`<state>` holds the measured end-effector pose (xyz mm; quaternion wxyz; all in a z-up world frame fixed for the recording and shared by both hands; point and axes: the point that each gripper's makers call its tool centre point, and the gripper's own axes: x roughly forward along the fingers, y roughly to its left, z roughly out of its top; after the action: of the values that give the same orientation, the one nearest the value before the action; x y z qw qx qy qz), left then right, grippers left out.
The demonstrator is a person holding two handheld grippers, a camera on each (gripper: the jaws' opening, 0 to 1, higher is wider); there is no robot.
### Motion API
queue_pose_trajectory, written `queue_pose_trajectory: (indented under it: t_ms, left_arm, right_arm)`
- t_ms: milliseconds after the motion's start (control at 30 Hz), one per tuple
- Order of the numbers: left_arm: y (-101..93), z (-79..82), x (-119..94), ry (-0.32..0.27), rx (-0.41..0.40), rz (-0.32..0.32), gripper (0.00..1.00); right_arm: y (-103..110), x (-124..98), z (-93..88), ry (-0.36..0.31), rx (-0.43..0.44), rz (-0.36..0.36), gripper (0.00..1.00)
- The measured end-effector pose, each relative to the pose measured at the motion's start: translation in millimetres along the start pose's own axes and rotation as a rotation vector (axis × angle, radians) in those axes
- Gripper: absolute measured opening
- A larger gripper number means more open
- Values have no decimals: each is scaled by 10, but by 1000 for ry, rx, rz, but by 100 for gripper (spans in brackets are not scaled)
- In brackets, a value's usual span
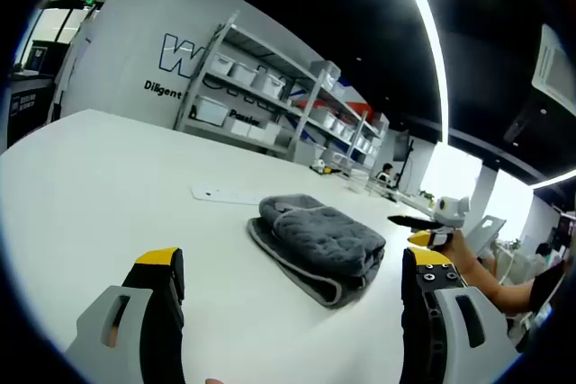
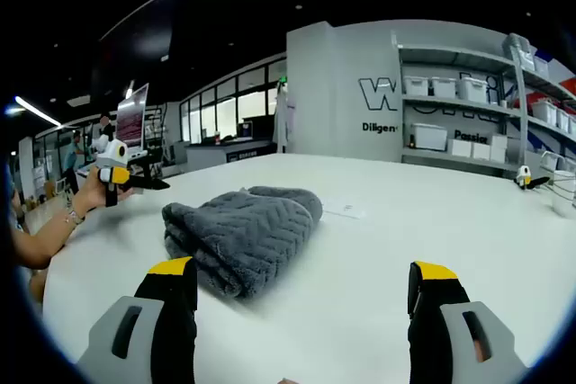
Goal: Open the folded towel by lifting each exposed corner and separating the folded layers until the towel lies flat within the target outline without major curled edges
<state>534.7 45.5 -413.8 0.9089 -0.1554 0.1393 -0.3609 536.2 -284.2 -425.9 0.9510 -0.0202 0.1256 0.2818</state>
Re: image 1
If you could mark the grey metal shelving rack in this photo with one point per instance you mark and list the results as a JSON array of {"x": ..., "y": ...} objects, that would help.
[
  {"x": 211, "y": 127},
  {"x": 360, "y": 125}
]

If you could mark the long ceiling light strip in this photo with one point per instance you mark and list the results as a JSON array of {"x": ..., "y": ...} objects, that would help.
[{"x": 437, "y": 69}]

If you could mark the grey towel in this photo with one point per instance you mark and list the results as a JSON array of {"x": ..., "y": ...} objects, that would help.
[{"x": 324, "y": 240}]

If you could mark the black counter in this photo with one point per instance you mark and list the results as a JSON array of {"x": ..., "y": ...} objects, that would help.
[{"x": 27, "y": 105}]

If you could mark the ceiling air conditioner unit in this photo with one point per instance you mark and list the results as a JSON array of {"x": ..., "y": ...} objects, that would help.
[{"x": 551, "y": 69}]

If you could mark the person's left hand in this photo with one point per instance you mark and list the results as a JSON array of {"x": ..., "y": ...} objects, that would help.
[{"x": 213, "y": 381}]

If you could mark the black monitor on stand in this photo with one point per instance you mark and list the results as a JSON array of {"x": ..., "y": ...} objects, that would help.
[{"x": 402, "y": 145}]

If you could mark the short ceiling light strip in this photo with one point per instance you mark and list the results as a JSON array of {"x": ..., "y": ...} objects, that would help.
[{"x": 553, "y": 180}]

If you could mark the white flat perforated panel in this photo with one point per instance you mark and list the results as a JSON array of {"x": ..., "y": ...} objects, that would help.
[{"x": 216, "y": 195}]

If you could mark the small white yellow device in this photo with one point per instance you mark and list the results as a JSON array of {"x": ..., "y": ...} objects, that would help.
[{"x": 320, "y": 167}]

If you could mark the clear plastic container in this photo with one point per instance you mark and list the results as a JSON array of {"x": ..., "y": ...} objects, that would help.
[{"x": 373, "y": 184}]

